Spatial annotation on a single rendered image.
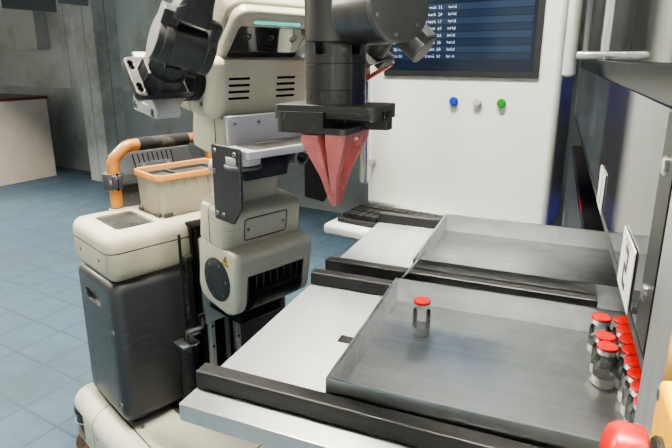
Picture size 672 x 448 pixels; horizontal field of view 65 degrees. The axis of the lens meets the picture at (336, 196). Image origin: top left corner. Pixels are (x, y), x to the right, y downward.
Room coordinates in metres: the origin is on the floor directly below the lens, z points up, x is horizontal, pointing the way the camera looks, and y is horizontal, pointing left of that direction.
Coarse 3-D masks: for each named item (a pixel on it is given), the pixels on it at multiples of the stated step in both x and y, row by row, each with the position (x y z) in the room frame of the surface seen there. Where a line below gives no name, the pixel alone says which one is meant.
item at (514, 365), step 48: (432, 288) 0.67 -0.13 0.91; (384, 336) 0.59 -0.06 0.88; (432, 336) 0.59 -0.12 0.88; (480, 336) 0.59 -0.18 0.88; (528, 336) 0.59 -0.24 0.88; (576, 336) 0.59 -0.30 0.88; (336, 384) 0.45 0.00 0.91; (384, 384) 0.49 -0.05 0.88; (432, 384) 0.49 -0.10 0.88; (480, 384) 0.49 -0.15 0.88; (528, 384) 0.49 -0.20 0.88; (576, 384) 0.49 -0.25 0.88; (528, 432) 0.38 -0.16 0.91; (576, 432) 0.41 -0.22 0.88
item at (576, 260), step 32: (448, 224) 1.00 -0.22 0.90; (480, 224) 0.98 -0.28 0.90; (512, 224) 0.96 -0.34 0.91; (416, 256) 0.77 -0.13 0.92; (448, 256) 0.86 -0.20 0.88; (480, 256) 0.86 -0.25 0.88; (512, 256) 0.86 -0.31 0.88; (544, 256) 0.86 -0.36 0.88; (576, 256) 0.86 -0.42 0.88; (608, 256) 0.86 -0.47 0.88; (576, 288) 0.68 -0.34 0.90; (608, 288) 0.66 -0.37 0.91
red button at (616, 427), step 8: (608, 424) 0.26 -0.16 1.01; (616, 424) 0.26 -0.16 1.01; (624, 424) 0.26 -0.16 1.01; (632, 424) 0.26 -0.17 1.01; (608, 432) 0.26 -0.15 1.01; (616, 432) 0.25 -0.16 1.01; (624, 432) 0.25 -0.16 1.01; (632, 432) 0.25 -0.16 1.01; (640, 432) 0.25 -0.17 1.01; (600, 440) 0.26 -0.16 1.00; (608, 440) 0.25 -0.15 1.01; (616, 440) 0.25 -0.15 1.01; (624, 440) 0.25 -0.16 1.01; (632, 440) 0.24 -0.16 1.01; (640, 440) 0.24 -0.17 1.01; (648, 440) 0.24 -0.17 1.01
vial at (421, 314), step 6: (414, 306) 0.59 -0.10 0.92; (420, 306) 0.58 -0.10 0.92; (426, 306) 0.58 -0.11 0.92; (414, 312) 0.59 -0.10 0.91; (420, 312) 0.58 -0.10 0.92; (426, 312) 0.59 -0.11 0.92; (414, 318) 0.59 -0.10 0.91; (420, 318) 0.58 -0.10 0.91; (426, 318) 0.58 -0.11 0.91; (414, 324) 0.59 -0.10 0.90; (420, 324) 0.58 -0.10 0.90; (426, 324) 0.58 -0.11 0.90; (414, 330) 0.59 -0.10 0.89; (420, 330) 0.58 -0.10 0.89; (426, 330) 0.58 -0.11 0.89; (420, 336) 0.58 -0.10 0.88; (426, 336) 0.58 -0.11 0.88
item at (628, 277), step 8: (624, 232) 0.51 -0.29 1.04; (624, 240) 0.50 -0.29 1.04; (624, 248) 0.49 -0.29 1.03; (632, 248) 0.45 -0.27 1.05; (624, 256) 0.49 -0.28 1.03; (632, 256) 0.45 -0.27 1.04; (632, 264) 0.44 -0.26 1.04; (624, 272) 0.47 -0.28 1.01; (632, 272) 0.44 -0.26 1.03; (624, 280) 0.47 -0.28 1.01; (632, 280) 0.43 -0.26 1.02; (624, 288) 0.46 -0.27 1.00; (624, 296) 0.46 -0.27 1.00; (624, 304) 0.45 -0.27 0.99
